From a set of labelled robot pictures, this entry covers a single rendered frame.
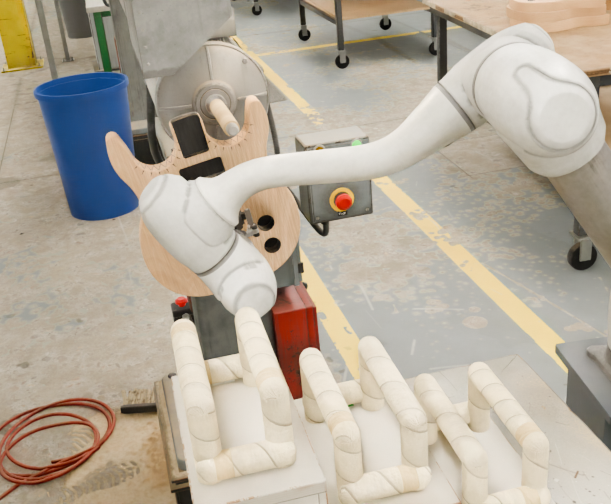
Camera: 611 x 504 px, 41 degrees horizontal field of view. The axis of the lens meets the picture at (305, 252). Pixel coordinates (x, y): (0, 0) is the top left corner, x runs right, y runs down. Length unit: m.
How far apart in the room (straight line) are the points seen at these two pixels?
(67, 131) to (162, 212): 3.22
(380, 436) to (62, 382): 2.30
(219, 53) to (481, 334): 1.82
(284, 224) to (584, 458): 0.86
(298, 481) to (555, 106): 0.61
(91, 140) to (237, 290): 3.22
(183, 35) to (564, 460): 0.94
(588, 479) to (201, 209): 0.70
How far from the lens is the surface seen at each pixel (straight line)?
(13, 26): 9.07
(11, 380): 3.42
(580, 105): 1.21
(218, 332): 2.26
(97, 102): 4.50
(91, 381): 3.27
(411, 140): 1.40
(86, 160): 4.59
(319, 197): 1.97
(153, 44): 1.53
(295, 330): 2.28
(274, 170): 1.37
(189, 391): 0.92
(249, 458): 0.94
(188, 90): 1.85
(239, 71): 1.86
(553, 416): 1.33
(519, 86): 1.22
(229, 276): 1.40
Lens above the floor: 1.72
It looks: 26 degrees down
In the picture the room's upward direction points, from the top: 5 degrees counter-clockwise
